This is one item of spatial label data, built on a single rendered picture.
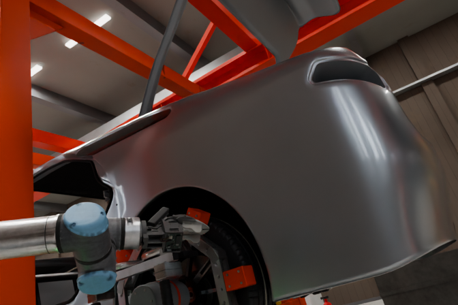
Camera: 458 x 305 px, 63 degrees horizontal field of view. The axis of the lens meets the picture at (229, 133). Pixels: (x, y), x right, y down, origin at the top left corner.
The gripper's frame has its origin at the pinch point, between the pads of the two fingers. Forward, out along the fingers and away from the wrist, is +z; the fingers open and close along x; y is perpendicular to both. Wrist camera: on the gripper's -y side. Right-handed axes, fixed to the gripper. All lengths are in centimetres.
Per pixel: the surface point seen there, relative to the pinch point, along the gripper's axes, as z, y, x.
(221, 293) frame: 12.5, -4.5, -31.3
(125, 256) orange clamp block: -19, -43, -43
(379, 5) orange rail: 213, -222, 96
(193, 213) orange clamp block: 4.7, -30.4, -13.7
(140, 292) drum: -15.3, -14.3, -36.9
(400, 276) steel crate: 312, -176, -192
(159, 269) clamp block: -11.3, -5.9, -20.3
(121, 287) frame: -20, -36, -54
